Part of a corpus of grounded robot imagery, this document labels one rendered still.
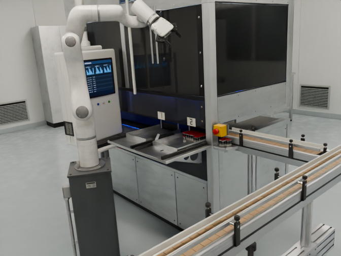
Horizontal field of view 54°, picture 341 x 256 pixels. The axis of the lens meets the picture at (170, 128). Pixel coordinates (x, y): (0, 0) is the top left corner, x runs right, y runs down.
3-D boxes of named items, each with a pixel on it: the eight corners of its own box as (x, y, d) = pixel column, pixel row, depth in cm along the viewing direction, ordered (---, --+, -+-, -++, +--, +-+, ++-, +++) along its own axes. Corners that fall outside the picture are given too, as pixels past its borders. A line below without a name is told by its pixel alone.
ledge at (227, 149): (226, 144, 234) (226, 141, 234) (240, 147, 224) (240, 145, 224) (212, 148, 225) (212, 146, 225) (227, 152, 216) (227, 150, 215)
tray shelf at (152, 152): (156, 129, 284) (156, 127, 283) (218, 145, 232) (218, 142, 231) (107, 142, 254) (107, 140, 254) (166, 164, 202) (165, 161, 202)
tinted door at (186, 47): (164, 91, 254) (159, 10, 240) (205, 96, 222) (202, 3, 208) (164, 92, 254) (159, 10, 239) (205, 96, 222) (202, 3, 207)
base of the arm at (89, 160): (73, 173, 197) (68, 144, 192) (75, 162, 215) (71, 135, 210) (105, 169, 200) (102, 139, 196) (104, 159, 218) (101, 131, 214)
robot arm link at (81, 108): (94, 115, 206) (94, 121, 190) (74, 118, 203) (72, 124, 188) (80, 32, 193) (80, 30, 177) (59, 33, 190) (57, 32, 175)
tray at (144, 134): (160, 128, 280) (159, 124, 279) (180, 133, 260) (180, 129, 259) (126, 137, 259) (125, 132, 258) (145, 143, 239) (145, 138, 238)
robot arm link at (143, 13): (145, 28, 196) (147, 18, 187) (129, 13, 197) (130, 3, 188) (155, 20, 199) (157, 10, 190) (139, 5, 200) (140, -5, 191)
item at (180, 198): (152, 159, 463) (147, 97, 441) (286, 209, 310) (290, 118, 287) (87, 181, 401) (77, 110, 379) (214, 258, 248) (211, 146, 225)
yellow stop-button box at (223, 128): (220, 133, 226) (220, 122, 224) (228, 134, 221) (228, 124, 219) (212, 135, 221) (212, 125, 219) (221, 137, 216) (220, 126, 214)
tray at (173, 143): (188, 134, 254) (187, 130, 254) (212, 141, 235) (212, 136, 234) (152, 146, 233) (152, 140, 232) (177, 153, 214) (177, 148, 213)
